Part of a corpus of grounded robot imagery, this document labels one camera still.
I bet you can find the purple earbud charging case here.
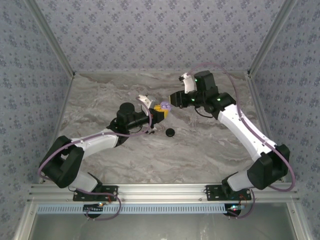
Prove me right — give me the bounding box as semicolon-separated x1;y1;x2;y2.
160;100;173;113

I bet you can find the black controller board with light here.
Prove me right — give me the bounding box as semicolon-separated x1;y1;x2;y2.
225;203;245;217
83;203;105;216

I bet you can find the grey metal panel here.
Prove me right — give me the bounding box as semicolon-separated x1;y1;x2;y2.
27;213;301;240

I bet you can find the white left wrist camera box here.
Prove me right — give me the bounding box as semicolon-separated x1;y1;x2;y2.
135;94;154;114

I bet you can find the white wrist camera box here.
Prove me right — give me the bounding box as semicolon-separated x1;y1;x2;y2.
178;72;197;95
135;94;154;114

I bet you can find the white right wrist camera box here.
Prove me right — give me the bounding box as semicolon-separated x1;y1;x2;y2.
178;72;197;95

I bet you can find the aluminium table side rail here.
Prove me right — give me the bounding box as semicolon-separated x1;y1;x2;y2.
245;71;286;183

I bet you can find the aluminium mounting rail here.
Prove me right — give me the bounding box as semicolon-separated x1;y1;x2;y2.
26;182;300;203

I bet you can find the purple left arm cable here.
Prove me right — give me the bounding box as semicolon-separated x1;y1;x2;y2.
37;96;154;222

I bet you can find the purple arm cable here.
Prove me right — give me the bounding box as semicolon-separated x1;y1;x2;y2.
187;62;297;220
37;96;154;222

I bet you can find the aluminium frame post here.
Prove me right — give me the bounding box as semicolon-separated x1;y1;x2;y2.
24;0;76;77
247;0;300;77

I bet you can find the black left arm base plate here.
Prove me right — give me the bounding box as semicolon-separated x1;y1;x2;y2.
72;185;119;202

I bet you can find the slotted grey cable duct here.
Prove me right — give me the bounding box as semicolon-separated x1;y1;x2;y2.
36;203;230;215

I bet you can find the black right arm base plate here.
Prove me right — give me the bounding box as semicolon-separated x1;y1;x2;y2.
205;184;252;202

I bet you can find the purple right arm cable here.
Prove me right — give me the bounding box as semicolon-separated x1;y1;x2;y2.
187;62;297;220

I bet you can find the aluminium lower frame bar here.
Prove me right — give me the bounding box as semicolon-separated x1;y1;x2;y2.
284;201;311;240
13;201;39;240

